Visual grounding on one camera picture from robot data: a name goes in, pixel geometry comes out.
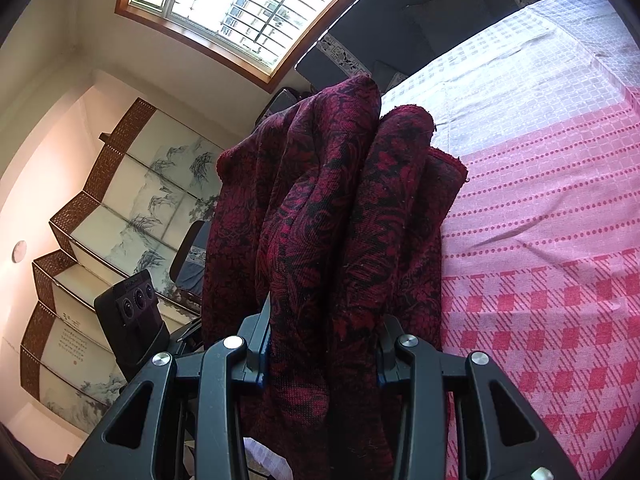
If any checkered pink and purple bedsheet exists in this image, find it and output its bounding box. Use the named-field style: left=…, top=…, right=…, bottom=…
left=379, top=0, right=640, bottom=480

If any dark red floral cloth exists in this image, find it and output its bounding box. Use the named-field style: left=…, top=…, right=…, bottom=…
left=200, top=74, right=469, bottom=480

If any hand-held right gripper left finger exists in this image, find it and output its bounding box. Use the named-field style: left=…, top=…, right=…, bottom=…
left=62, top=300, right=272, bottom=480

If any wooden framed window with bars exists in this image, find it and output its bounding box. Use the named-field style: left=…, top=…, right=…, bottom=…
left=115, top=0, right=407, bottom=94

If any black cushion with patterned strip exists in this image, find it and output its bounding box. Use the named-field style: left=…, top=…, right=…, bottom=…
left=295, top=0, right=593, bottom=97

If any dark chair with grey cushion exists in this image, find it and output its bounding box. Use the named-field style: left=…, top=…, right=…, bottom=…
left=169, top=219, right=212, bottom=307

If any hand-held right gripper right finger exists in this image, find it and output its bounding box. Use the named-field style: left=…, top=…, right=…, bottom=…
left=376, top=312, right=584, bottom=480

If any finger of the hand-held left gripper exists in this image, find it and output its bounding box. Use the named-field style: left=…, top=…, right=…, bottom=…
left=169, top=317, right=204, bottom=357

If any folding screen with ink paintings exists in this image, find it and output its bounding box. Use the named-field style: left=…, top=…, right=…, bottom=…
left=20, top=97, right=227, bottom=422

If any dark chair back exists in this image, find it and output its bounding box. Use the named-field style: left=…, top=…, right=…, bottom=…
left=256, top=87, right=302, bottom=128

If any white cloth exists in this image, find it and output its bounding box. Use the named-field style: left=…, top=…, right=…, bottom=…
left=184, top=435, right=297, bottom=480

